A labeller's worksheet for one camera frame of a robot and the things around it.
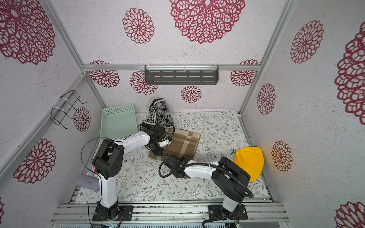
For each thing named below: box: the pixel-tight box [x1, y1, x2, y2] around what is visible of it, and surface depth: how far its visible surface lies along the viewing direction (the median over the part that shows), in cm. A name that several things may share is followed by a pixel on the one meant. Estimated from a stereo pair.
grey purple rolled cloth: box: [76, 174, 100, 191], surface depth 83 cm
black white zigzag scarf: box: [139, 97, 173, 131], surface depth 111 cm
